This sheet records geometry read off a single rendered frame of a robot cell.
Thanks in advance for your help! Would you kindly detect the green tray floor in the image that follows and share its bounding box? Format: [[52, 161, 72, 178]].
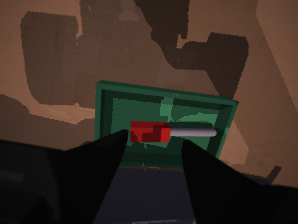
[[103, 90, 221, 155]]

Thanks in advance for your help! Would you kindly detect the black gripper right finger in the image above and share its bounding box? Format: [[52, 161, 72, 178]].
[[181, 139, 298, 224]]

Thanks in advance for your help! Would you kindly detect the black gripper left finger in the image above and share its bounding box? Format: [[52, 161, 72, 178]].
[[0, 129, 129, 224]]

